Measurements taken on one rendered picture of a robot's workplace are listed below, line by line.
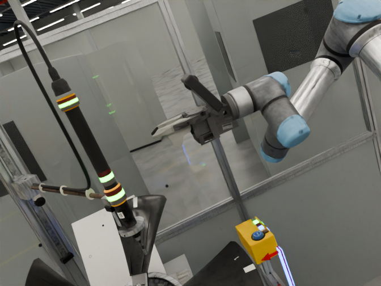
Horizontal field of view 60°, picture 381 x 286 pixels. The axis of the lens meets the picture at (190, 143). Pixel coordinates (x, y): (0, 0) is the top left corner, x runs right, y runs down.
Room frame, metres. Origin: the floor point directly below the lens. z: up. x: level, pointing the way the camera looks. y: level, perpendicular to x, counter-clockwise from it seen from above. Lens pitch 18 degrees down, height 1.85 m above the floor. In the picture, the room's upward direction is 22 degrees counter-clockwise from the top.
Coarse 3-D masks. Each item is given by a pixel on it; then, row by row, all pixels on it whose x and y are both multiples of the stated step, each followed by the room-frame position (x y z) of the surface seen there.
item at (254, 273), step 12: (228, 252) 0.85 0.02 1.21; (240, 252) 0.83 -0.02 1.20; (216, 264) 0.83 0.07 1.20; (228, 264) 0.81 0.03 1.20; (240, 264) 0.80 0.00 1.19; (204, 276) 0.81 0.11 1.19; (216, 276) 0.79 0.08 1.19; (228, 276) 0.77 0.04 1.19; (240, 276) 0.76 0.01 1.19; (252, 276) 0.75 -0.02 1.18
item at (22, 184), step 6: (30, 174) 1.25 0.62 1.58; (12, 180) 1.24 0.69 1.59; (18, 180) 1.22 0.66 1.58; (24, 180) 1.18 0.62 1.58; (30, 180) 1.19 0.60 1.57; (36, 180) 1.20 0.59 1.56; (18, 186) 1.17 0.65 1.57; (24, 186) 1.17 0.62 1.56; (30, 186) 1.18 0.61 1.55; (18, 192) 1.21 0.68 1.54; (24, 192) 1.16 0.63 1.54; (30, 192) 1.17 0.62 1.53; (36, 192) 1.19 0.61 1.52; (24, 198) 1.18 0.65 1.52; (30, 198) 1.17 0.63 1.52
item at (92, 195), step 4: (32, 188) 1.17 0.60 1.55; (36, 188) 1.14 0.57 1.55; (44, 188) 1.09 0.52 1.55; (48, 188) 1.06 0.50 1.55; (52, 188) 1.04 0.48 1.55; (56, 192) 1.02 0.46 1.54; (60, 192) 0.99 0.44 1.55; (64, 192) 0.97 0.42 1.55; (68, 192) 0.95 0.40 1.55; (72, 192) 0.93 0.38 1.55; (76, 192) 0.91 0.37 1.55; (80, 192) 0.90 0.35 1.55; (84, 192) 0.88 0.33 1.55; (84, 196) 0.87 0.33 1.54; (92, 196) 0.84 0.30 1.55; (96, 196) 0.82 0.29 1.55; (100, 196) 0.81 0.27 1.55
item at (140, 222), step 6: (102, 198) 0.79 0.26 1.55; (108, 204) 0.77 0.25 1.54; (108, 210) 0.77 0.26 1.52; (114, 210) 0.76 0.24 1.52; (114, 216) 0.77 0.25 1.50; (138, 216) 0.79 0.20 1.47; (120, 222) 0.76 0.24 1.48; (138, 222) 0.75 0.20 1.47; (144, 222) 0.75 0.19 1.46; (120, 228) 0.76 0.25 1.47; (132, 228) 0.74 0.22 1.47; (138, 228) 0.73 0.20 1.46; (120, 234) 0.74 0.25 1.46; (126, 234) 0.73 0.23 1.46; (132, 234) 0.72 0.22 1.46
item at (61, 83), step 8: (48, 72) 0.75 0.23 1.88; (56, 72) 0.75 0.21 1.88; (56, 80) 0.75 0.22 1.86; (64, 80) 0.76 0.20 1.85; (56, 88) 0.74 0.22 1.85; (64, 88) 0.74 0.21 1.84; (120, 208) 0.74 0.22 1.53; (128, 208) 0.75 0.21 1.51; (120, 216) 0.74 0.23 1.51; (128, 216) 0.74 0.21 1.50; (128, 224) 0.74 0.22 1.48
